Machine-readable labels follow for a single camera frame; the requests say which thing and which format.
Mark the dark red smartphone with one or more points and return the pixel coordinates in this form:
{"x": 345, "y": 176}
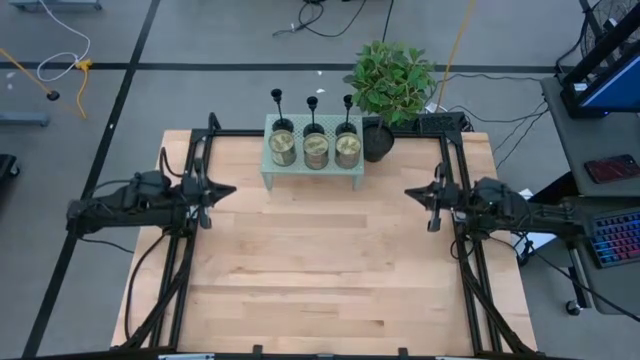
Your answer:
{"x": 612, "y": 169}

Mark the monitor with blue screen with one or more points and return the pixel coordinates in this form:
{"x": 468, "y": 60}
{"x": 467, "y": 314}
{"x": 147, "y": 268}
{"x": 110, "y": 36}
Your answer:
{"x": 615, "y": 87}

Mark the black wheeled object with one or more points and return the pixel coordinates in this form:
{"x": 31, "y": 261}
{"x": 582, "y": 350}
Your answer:
{"x": 7, "y": 167}

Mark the black perforated box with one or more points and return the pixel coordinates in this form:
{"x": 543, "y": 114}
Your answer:
{"x": 440, "y": 122}

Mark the pale green perforated riser table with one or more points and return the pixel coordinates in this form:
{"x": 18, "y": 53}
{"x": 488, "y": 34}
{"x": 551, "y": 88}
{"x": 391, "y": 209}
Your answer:
{"x": 299, "y": 122}

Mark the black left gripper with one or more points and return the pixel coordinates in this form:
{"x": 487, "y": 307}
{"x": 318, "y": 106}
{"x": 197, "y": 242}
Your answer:
{"x": 192, "y": 192}

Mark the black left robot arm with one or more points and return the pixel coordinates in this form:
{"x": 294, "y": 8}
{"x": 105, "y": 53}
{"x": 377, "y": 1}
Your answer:
{"x": 125, "y": 210}

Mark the grey floor bar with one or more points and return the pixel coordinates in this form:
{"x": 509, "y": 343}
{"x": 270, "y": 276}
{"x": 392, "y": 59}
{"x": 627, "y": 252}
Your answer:
{"x": 25, "y": 119}

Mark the black plant pot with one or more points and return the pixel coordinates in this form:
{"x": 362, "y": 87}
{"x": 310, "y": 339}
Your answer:
{"x": 377, "y": 145}

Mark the grey table foot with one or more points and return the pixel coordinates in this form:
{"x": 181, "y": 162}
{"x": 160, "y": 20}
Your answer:
{"x": 55, "y": 5}

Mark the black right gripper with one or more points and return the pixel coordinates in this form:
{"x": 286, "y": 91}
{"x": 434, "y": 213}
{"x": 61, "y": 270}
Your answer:
{"x": 447, "y": 197}

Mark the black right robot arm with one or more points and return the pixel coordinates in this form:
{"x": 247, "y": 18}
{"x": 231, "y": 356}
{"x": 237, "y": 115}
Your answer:
{"x": 525, "y": 212}

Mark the black aluminium rig frame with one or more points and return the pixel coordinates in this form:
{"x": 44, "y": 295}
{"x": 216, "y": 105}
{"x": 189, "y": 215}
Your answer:
{"x": 200, "y": 134}

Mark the black metal candlestick holder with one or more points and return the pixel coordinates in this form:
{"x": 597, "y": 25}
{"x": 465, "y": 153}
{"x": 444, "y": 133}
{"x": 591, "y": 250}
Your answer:
{"x": 312, "y": 101}
{"x": 276, "y": 93}
{"x": 348, "y": 99}

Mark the black caster wheel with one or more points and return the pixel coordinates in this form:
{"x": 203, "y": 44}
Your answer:
{"x": 574, "y": 307}

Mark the grey side desk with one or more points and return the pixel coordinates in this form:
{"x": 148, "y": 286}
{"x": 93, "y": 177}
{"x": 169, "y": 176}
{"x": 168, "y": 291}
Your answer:
{"x": 565, "y": 145}

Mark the green leafy potted plant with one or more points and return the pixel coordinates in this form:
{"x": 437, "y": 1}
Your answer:
{"x": 390, "y": 82}

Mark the orange stick with black end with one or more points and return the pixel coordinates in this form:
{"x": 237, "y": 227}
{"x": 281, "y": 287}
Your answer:
{"x": 52, "y": 95}

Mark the backlit rainbow keyboard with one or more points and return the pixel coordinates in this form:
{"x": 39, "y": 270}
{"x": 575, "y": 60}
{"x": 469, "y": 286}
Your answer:
{"x": 617, "y": 240}

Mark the black floor fan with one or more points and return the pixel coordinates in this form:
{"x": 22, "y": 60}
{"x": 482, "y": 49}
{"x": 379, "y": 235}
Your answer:
{"x": 607, "y": 12}

